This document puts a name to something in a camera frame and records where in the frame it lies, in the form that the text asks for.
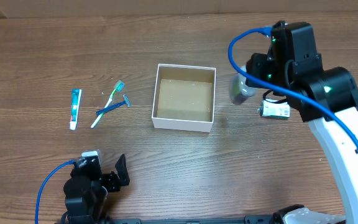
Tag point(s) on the white cardboard box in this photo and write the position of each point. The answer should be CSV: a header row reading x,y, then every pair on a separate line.
x,y
184,98

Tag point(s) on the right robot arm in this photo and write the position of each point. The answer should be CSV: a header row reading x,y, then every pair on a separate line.
x,y
292,69

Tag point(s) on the white teal toothpaste tube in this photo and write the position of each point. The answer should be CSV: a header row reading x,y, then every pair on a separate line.
x,y
76,95

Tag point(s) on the clear spray bottle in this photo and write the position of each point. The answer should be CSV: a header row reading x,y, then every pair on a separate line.
x,y
239,92

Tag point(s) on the green white soap packet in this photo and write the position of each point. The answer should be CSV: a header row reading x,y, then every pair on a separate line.
x,y
271,109

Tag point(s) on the green white toothbrush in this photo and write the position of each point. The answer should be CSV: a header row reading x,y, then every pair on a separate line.
x,y
119,86

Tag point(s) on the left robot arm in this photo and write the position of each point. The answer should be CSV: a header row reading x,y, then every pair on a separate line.
x,y
86,192

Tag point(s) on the blue disposable razor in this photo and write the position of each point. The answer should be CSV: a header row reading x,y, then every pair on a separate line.
x,y
114,106

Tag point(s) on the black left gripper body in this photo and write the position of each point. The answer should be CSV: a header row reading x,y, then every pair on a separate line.
x,y
110,183

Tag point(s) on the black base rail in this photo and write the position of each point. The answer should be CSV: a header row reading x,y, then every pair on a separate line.
x,y
197,220

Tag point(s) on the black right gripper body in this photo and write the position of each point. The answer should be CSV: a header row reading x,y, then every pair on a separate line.
x,y
254,70

